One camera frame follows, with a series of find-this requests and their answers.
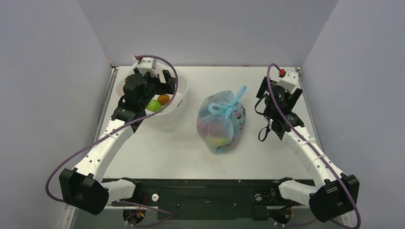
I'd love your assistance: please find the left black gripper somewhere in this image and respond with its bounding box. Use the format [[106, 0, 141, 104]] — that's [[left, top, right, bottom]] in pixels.
[[135, 68, 175, 109]]

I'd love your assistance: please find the light blue plastic bag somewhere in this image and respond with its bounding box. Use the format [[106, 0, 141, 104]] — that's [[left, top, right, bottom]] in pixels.
[[196, 86, 247, 155]]

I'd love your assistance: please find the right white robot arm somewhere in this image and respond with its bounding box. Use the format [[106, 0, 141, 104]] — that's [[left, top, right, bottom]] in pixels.
[[256, 78, 360, 222]]

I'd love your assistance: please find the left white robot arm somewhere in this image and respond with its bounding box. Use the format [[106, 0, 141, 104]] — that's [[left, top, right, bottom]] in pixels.
[[59, 69, 179, 215]]

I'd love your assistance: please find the brown fake kiwi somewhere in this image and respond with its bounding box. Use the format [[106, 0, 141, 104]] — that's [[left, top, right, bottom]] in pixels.
[[157, 94, 171, 106]]

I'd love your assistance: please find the green fake fruit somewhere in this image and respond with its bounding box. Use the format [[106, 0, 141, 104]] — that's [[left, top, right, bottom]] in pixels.
[[146, 99, 162, 112]]

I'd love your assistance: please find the white plastic basket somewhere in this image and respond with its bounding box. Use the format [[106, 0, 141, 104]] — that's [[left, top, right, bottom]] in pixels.
[[115, 62, 190, 125]]

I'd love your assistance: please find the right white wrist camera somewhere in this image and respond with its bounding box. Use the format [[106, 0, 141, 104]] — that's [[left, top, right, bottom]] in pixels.
[[276, 69, 298, 94]]

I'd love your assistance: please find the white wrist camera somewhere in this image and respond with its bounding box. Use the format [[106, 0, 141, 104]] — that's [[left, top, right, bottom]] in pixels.
[[134, 56, 158, 78], [276, 69, 298, 94]]

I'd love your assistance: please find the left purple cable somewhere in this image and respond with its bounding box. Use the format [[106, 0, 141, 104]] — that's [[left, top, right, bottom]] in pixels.
[[45, 54, 179, 203]]

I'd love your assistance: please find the purple cable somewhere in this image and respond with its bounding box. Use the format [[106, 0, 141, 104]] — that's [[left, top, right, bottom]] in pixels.
[[266, 63, 362, 229], [45, 54, 179, 203]]

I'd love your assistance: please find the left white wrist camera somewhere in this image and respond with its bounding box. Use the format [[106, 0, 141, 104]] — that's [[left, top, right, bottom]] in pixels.
[[134, 56, 158, 78]]

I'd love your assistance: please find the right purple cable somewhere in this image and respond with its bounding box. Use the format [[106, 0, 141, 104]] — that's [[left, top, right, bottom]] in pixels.
[[266, 63, 362, 229]]

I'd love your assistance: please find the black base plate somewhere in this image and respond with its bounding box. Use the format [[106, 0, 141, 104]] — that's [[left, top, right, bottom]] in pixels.
[[110, 179, 300, 221]]

